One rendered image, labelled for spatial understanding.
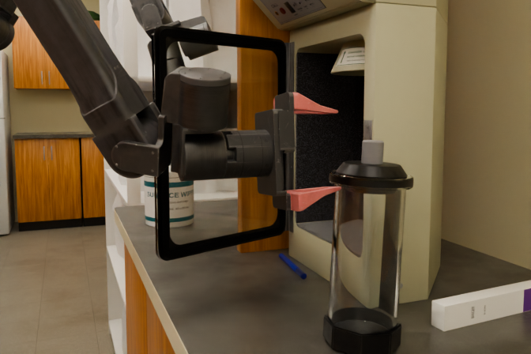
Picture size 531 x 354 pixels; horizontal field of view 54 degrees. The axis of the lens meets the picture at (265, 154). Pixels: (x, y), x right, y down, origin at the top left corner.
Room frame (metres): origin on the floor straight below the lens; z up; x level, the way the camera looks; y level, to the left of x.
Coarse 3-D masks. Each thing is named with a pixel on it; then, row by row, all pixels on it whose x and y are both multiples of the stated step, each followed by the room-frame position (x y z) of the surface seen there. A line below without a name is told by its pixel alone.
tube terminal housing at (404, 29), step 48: (384, 0) 0.80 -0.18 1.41; (432, 0) 0.83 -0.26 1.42; (336, 48) 1.05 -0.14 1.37; (384, 48) 0.80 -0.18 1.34; (432, 48) 0.84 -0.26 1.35; (384, 96) 0.80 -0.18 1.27; (432, 96) 0.84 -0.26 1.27; (384, 144) 0.80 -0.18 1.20; (432, 144) 0.84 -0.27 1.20; (432, 192) 0.86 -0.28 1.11; (432, 240) 0.88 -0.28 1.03
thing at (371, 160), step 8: (368, 144) 0.67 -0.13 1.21; (376, 144) 0.67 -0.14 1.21; (368, 152) 0.67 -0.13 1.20; (376, 152) 0.67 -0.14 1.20; (352, 160) 0.71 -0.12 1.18; (360, 160) 0.71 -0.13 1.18; (368, 160) 0.67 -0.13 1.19; (376, 160) 0.67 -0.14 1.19; (344, 168) 0.67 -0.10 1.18; (352, 168) 0.66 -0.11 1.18; (360, 168) 0.65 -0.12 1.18; (368, 168) 0.65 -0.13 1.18; (376, 168) 0.64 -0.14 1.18; (384, 168) 0.65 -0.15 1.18; (392, 168) 0.65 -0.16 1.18; (400, 168) 0.66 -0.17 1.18; (360, 176) 0.64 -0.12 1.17; (368, 176) 0.64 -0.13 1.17; (376, 176) 0.64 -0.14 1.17; (384, 176) 0.64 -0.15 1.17; (392, 176) 0.64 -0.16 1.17; (400, 176) 0.65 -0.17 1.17
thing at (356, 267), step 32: (352, 192) 0.65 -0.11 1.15; (384, 192) 0.64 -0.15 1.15; (352, 224) 0.64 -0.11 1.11; (384, 224) 0.64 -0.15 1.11; (352, 256) 0.64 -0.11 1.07; (384, 256) 0.64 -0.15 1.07; (352, 288) 0.64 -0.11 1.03; (384, 288) 0.64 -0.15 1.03; (352, 320) 0.64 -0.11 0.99; (384, 320) 0.64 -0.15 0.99
